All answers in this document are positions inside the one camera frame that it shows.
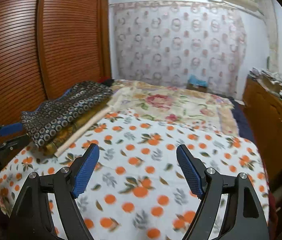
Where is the navy blanket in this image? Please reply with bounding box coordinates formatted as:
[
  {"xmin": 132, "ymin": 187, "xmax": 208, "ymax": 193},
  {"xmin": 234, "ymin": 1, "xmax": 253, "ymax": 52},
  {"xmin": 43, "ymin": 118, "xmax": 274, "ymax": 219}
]
[{"xmin": 229, "ymin": 97, "xmax": 255, "ymax": 143}]

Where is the blue item on box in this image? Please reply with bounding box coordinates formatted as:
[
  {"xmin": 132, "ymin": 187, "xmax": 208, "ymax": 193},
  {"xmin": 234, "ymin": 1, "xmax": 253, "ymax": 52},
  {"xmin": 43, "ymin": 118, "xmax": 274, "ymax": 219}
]
[{"xmin": 186, "ymin": 75, "xmax": 208, "ymax": 93}]

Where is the orange-print white sheet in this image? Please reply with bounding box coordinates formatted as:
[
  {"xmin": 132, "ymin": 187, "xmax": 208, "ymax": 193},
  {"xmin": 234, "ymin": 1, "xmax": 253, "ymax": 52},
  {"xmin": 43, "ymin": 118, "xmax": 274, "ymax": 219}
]
[{"xmin": 0, "ymin": 112, "xmax": 269, "ymax": 239}]

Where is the floral cream bedspread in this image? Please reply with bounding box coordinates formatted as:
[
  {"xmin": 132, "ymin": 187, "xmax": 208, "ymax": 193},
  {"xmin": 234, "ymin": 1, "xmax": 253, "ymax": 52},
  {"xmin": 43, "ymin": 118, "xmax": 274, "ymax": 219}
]
[{"xmin": 108, "ymin": 80, "xmax": 239, "ymax": 137}]

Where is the clutter pile on sideboard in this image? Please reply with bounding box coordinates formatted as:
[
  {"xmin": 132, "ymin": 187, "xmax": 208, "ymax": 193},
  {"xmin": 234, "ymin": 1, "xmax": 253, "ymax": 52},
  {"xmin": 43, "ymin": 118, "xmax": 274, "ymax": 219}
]
[{"xmin": 249, "ymin": 68, "xmax": 282, "ymax": 100}]

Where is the wooden sideboard cabinet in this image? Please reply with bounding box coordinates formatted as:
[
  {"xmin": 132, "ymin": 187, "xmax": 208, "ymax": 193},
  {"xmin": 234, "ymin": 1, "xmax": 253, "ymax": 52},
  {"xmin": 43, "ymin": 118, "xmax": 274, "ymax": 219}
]
[{"xmin": 242, "ymin": 77, "xmax": 282, "ymax": 180}]

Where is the wooden louvered wardrobe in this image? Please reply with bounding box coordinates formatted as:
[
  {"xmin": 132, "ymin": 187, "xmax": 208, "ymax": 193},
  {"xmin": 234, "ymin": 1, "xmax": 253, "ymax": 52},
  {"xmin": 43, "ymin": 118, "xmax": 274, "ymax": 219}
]
[{"xmin": 0, "ymin": 0, "xmax": 111, "ymax": 125}]

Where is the navy circle-patterned satin garment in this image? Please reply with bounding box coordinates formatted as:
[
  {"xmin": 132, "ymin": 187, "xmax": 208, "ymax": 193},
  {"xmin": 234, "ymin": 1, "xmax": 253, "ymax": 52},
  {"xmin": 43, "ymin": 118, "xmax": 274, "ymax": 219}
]
[{"xmin": 21, "ymin": 81, "xmax": 113, "ymax": 148}]

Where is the pale pink folded cloth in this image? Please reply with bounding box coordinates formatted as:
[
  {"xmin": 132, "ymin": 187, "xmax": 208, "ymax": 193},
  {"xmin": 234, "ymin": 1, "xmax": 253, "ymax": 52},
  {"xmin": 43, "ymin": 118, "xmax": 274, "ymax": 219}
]
[{"xmin": 54, "ymin": 106, "xmax": 113, "ymax": 157}]

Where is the circle-patterned pink curtain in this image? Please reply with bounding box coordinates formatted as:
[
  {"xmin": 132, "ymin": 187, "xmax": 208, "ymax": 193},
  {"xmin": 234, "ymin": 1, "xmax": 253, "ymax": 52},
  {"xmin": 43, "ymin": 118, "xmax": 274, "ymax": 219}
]
[{"xmin": 111, "ymin": 1, "xmax": 246, "ymax": 96}]

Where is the gold patterned folded cloth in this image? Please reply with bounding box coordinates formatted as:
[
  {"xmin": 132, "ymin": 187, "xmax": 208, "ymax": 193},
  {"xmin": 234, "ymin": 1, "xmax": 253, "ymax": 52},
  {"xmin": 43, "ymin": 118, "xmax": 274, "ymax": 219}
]
[{"xmin": 38, "ymin": 99, "xmax": 109, "ymax": 156}]

